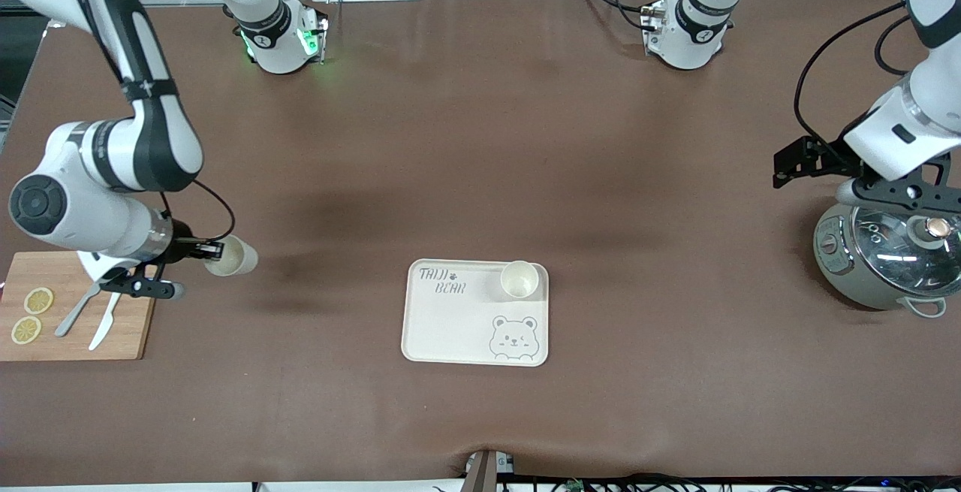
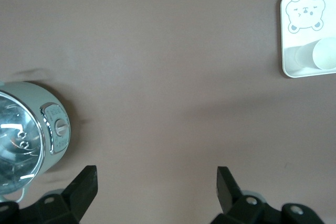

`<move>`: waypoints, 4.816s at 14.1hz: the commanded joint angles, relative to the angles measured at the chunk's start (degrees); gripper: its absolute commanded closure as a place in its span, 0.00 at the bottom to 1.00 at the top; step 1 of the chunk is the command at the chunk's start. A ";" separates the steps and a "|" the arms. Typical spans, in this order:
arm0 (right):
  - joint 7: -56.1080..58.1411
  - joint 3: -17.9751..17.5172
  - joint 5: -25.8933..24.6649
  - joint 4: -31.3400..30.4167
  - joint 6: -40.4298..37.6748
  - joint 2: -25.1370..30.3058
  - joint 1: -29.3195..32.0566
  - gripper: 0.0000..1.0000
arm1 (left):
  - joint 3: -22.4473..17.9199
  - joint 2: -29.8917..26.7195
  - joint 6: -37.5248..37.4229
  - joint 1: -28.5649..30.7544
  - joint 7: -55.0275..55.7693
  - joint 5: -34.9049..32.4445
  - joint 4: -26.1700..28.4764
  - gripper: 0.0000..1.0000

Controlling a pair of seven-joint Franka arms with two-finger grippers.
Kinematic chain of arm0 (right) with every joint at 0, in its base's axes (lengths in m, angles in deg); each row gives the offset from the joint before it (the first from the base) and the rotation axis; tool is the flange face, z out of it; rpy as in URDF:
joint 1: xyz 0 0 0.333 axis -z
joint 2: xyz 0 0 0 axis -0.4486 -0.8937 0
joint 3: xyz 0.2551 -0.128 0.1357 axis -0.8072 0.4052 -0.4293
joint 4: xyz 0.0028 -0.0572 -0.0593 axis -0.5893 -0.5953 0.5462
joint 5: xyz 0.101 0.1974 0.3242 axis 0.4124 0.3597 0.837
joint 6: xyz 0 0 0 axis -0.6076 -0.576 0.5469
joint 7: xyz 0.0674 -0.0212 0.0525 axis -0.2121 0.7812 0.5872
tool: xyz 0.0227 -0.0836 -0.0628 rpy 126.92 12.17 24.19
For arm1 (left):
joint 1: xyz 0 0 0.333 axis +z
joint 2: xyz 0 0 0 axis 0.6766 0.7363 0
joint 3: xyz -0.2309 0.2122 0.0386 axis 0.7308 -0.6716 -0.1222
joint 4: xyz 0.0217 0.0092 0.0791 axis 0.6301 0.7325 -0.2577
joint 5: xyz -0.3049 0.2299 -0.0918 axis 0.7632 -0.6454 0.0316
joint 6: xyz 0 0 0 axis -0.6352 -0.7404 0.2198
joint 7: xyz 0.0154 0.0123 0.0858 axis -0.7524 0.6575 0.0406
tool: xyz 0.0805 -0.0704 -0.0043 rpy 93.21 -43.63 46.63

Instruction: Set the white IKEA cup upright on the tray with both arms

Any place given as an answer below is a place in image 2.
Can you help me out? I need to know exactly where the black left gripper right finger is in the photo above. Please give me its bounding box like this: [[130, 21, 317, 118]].
[[212, 166, 323, 224]]

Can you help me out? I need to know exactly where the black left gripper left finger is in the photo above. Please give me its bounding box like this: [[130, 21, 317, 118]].
[[0, 165, 98, 224]]

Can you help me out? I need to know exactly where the white plastic cup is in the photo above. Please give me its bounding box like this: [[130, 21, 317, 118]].
[[295, 37, 336, 70]]

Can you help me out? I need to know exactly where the cream tray with bear print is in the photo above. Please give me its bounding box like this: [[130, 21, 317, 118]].
[[280, 0, 336, 79]]

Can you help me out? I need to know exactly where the glass pot lid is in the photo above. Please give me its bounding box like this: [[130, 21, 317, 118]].
[[0, 91, 44, 188]]

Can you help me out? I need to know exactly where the green electric cooking pot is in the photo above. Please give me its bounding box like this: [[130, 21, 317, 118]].
[[0, 81, 71, 204]]

